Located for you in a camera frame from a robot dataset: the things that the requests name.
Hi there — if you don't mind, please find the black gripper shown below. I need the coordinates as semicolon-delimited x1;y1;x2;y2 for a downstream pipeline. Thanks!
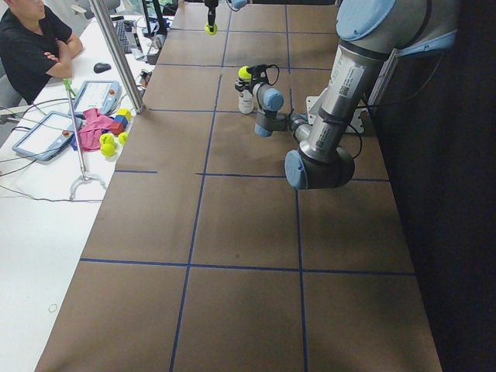
205;0;216;26
235;76;257;94

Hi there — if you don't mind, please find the tennis ball with Wilson print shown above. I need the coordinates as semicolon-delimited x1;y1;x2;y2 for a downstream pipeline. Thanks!
238;66;252;80

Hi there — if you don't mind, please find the tennis ball can holder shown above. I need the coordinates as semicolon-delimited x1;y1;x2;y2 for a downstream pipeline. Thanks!
238;92;253;115

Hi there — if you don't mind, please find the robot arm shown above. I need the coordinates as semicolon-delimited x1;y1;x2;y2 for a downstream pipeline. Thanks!
235;1;460;190
204;0;249;27

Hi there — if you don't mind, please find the spare tennis ball on desk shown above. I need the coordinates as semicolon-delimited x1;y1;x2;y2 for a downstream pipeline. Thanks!
99;133;115;146

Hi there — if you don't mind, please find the black computer monitor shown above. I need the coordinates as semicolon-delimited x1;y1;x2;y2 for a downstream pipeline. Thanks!
141;0;168;38

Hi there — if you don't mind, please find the black keyboard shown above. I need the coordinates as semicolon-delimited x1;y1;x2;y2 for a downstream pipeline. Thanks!
114;20;134;54

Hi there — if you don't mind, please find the yellow cube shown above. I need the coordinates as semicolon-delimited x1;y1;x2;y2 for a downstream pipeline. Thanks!
116;108;132;122

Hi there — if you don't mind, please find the red blue cube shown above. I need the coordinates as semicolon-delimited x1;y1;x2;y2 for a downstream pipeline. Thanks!
108;115;128;136

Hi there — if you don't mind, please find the black computer mouse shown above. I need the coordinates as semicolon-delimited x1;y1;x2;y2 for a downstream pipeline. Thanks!
93;63;112;74

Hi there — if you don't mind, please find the far teach pendant tablet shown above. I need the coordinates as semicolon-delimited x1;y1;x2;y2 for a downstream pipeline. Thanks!
73;81;122;117

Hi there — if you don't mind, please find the teach pendant tablet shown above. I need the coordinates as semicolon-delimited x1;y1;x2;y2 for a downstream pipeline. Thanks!
12;111;74;161
73;81;122;117

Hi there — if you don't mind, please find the pink cloth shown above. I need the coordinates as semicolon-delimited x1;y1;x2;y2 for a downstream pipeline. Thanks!
79;108;113;151

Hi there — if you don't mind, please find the metal reacher grabber tool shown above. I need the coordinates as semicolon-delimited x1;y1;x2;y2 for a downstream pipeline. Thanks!
63;78;107;202

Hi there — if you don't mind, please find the seated person in black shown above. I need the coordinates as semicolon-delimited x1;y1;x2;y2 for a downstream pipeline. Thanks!
1;0;84;104

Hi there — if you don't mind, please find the near teach pendant tablet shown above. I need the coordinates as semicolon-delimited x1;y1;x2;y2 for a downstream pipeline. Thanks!
12;111;74;161

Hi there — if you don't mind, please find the white side desk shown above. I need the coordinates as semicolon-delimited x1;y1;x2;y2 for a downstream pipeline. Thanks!
0;15;175;372

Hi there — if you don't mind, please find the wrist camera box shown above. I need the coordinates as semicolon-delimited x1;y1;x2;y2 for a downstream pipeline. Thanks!
246;64;268;81

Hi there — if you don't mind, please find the black camera cable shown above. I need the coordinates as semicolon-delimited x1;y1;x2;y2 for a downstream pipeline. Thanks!
253;64;281;87

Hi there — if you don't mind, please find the aluminium frame post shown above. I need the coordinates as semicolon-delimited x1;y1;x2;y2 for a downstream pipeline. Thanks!
88;0;145;114

